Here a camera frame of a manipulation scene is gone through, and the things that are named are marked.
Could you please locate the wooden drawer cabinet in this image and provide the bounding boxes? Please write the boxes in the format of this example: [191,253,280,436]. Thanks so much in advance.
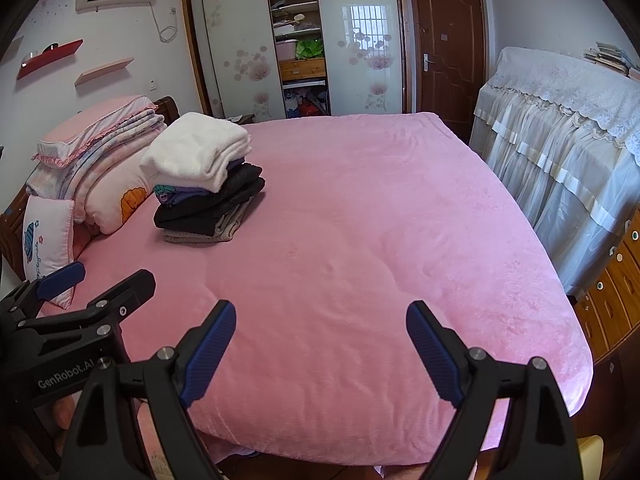
[572,210,640,361]

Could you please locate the white fuzzy cardigan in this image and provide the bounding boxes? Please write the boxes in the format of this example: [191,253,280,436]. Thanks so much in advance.
[140,112,253,193]

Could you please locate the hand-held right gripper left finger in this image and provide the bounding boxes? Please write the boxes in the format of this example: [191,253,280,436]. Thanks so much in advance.
[59,300,237,480]

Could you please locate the pink wall shelf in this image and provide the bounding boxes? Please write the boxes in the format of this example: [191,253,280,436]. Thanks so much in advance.
[75,57,135,87]

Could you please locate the pillow with orange print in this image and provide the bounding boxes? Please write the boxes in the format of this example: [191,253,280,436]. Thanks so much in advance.
[75,150,161,235]

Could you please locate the red wall shelf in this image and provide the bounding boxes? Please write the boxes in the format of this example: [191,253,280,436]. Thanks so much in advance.
[16,39,84,81]

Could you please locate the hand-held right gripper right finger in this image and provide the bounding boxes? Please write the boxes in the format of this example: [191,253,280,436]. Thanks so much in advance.
[406,301,583,480]

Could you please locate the small white cushion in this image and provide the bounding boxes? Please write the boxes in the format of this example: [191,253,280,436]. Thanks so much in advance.
[22,195,76,311]

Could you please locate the pink ruffled pillow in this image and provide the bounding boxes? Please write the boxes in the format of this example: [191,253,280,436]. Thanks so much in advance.
[35,95,157,167]

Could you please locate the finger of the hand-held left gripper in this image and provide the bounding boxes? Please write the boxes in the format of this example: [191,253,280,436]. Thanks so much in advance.
[86,269,157,316]
[0,261,87,320]

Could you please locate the brown wooden door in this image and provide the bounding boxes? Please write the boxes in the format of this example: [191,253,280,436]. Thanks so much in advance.
[407,0,488,136]

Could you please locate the folded black garment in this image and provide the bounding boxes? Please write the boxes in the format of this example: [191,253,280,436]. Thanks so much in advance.
[154,162,266,236]

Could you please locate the white air conditioner cable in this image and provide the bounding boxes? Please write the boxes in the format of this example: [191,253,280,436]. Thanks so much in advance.
[150,2,180,42]

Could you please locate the pink bed blanket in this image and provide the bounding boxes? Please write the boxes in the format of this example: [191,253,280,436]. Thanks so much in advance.
[37,112,596,466]

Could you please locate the stack of books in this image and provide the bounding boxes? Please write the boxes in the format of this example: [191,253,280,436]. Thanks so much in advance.
[582,41,640,81]

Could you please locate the floral sliding door wardrobe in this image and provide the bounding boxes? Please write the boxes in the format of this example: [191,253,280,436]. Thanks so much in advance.
[180,0,408,123]

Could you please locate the dark wooden headboard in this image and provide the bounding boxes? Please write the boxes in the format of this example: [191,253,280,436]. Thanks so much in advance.
[152,96,180,126]

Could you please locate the folded striped quilt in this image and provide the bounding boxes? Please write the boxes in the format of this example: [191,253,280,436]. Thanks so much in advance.
[25,110,168,196]

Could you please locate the folded grey garment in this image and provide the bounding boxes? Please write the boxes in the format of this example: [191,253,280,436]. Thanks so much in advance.
[162,200,251,246]

